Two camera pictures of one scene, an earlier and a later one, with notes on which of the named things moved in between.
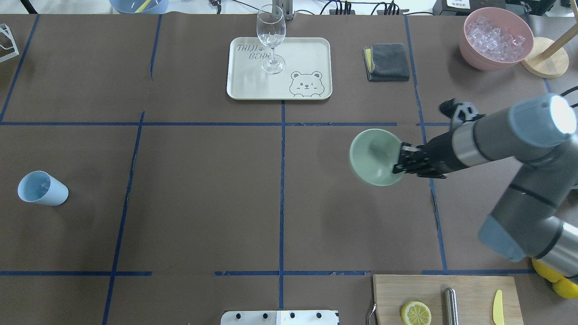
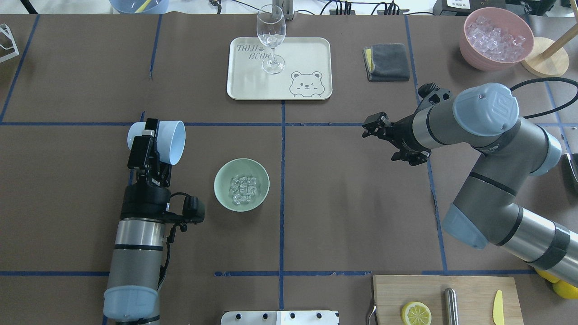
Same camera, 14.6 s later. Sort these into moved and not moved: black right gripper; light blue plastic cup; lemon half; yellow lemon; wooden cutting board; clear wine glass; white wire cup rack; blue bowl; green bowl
Moved: green bowl; light blue plastic cup; black right gripper
Not moved: wooden cutting board; clear wine glass; blue bowl; lemon half; white wire cup rack; yellow lemon
